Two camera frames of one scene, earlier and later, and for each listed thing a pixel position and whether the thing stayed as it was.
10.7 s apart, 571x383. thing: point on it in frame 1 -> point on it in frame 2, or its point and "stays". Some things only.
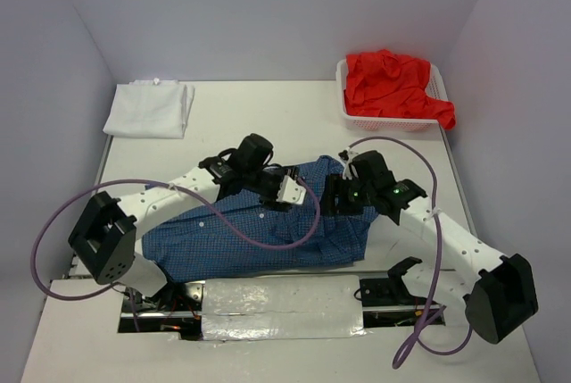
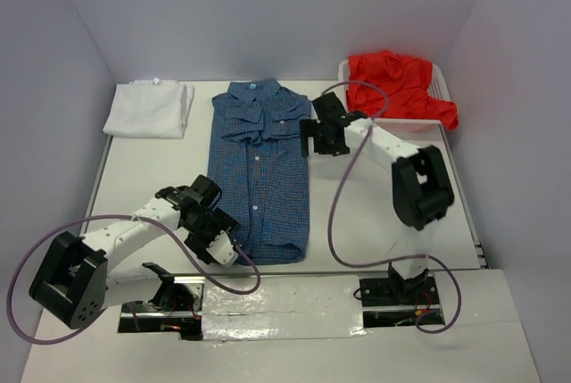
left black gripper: [270, 203] -> [223, 221]
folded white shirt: [157, 109] stays
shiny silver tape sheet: [293, 307] stays
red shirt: [382, 84] stays
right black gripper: [336, 185] -> [310, 128]
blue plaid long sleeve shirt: [203, 237] -> [255, 155]
